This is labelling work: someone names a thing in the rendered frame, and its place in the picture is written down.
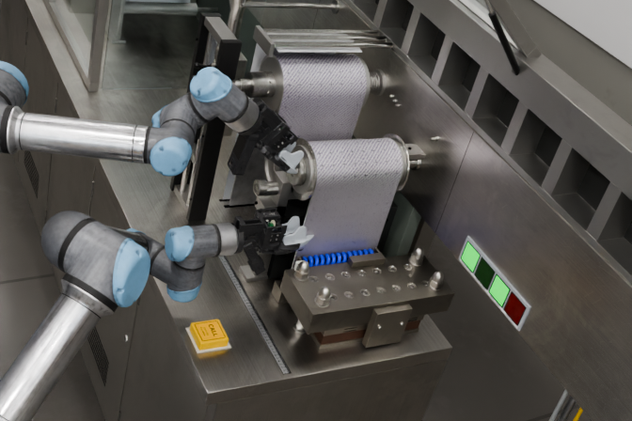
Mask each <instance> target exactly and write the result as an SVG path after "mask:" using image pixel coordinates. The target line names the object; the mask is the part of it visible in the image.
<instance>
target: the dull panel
mask: <svg viewBox="0 0 632 421"><path fill-rule="evenodd" d="M393 201H394V203H395V204H396V205H397V206H398V209H397V211H396V213H395V216H394V219H393V222H392V225H391V228H390V231H389V233H388V236H387V240H386V243H385V246H384V249H383V252H382V254H383V256H384V257H395V256H402V255H407V254H408V252H409V249H410V246H411V243H412V241H413V239H414V236H415V233H416V231H417V228H418V225H419V221H420V218H421V216H420V215H419V213H418V212H417V211H416V210H415V208H414V207H413V206H412V205H411V204H410V202H409V201H408V200H407V199H406V198H405V196H404V195H403V194H402V193H401V191H399V192H398V193H395V195H394V198H393Z"/></svg>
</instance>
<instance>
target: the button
mask: <svg viewBox="0 0 632 421"><path fill-rule="evenodd" d="M190 332H191V334H192V336H193V338H194V340H195V342H196V344H197V347H198V349H199V350H200V351H202V350H207V349H213V348H219V347H226V346H227V345H228V342H229V338H228V337H227V335H226V333H225V331H224V329H223V327H222V325H221V323H220V321H219V320H205V321H200V322H193V323H191V326H190Z"/></svg>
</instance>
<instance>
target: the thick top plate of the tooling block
mask: <svg viewBox="0 0 632 421"><path fill-rule="evenodd" d="M410 257H411V254H410V255H402V256H395V257H386V260H385V263H384V264H378V265H371V266H363V267H355V268H351V266H350V265H349V263H348V262H342V263H335V264H327V265H320V266H312V267H309V273H308V280H307V281H299V280H297V279H295V278H294V276H293V274H294V272H295V270H294V269H289V270H285V272H284V275H283V278H282V282H281V285H280V290H281V291H282V293H283V295H284V296H285V298H286V300H287V301H288V303H289V305H290V306H291V308H292V310H293V312H294V314H295V315H296V317H297V318H298V319H299V321H300V322H301V324H302V326H303V327H304V329H305V331H306V332H307V334H312V333H318V332H323V331H329V330H335V329H340V328H346V327H352V326H358V325H364V324H369V321H370V319H371V314H372V311H373V309H374V308H381V307H387V306H393V305H399V304H410V306H411V307H412V308H413V309H412V312H411V314H410V317H415V316H421V315H427V314H433V313H438V312H445V311H448V310H449V307H450V303H451V301H452V298H453V296H454V294H455V293H454V292H453V290H452V289H451V288H450V286H449V285H448V284H447V283H446V281H445V280H444V279H443V285H442V289H441V290H432V289H430V288H429V287H428V282H429V281H430V279H431V276H433V275H434V273H435V272H437V270H436V269H435V267H434V266H433V265H432V263H431V262H430V261H429V260H428V258H427V257H426V256H424V255H423V261H422V262H423V263H422V265H421V266H415V265H412V264H411V263H410V262H409V258H410ZM322 287H328V288H329V289H330V301H329V302H330V304H329V306H328V307H325V308H323V307H319V306H318V305H316V304H315V303H314V299H315V298H316V297H317V293H318V292H319V291H320V289H321V288H322ZM410 317H409V318H410Z"/></svg>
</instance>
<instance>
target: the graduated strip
mask: <svg viewBox="0 0 632 421"><path fill-rule="evenodd" d="M218 258H219V259H220V261H221V263H222V265H223V267H224V268H225V270H226V272H227V274H228V276H229V278H230V280H231V282H232V284H233V286H234V287H235V288H236V290H237V292H238V294H239V295H240V297H241V299H242V301H243V303H244V305H245V307H246V309H247V311H248V313H249V314H250V316H251V318H252V319H253V321H254V322H255V324H256V326H257V328H258V330H259V332H260V333H261V336H262V338H263V340H264V341H265V343H266V345H267V347H268V349H269V350H270V352H271V353H272V355H273V357H274V359H275V360H276V363H277V365H278V367H279V368H280V370H281V372H282V374H283V375H286V374H291V371H290V369H289V367H288V366H287V364H286V362H285V360H284V359H283V357H282V355H281V353H280V351H279V350H278V348H277V345H276V343H275V342H274V340H273V338H272V337H271V336H270V334H269V332H268V330H267V328H266V327H265V325H264V323H263V321H262V320H261V317H260V315H259V313H258V312H257V310H256V308H255V306H254V305H253V304H252V302H251V300H250V298H249V297H248V295H247V293H246V291H245V289H244V287H243V285H242V283H241V282H240V280H239V278H238V276H237V274H236V273H235V271H234V270H233V268H232V267H231V265H230V263H229V260H228V259H227V257H226V256H222V257H218Z"/></svg>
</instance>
